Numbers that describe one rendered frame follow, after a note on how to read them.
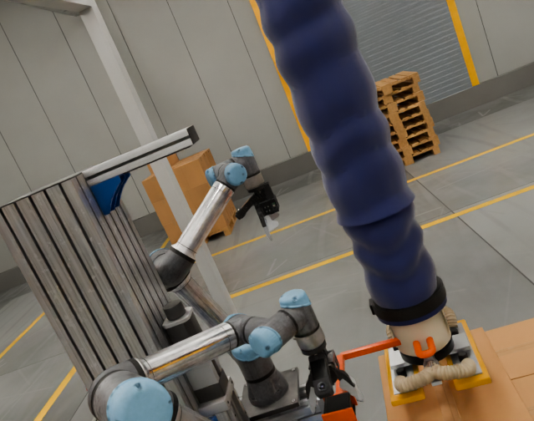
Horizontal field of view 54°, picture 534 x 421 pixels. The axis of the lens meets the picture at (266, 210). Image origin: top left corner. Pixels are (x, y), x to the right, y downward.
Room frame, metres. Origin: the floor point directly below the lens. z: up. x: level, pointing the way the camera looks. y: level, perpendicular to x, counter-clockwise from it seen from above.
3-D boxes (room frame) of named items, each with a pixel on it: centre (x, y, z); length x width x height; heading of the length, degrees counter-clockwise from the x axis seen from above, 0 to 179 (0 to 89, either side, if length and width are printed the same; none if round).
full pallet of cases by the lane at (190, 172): (9.00, 1.10, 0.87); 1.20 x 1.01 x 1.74; 172
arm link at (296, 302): (1.28, 0.03, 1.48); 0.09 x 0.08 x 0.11; 127
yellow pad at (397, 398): (1.50, -0.21, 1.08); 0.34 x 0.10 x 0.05; 166
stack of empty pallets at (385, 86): (8.60, -2.47, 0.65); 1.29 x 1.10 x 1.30; 172
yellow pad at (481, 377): (1.46, -0.39, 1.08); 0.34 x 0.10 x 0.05; 166
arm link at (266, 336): (1.23, 0.12, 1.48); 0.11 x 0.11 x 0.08; 37
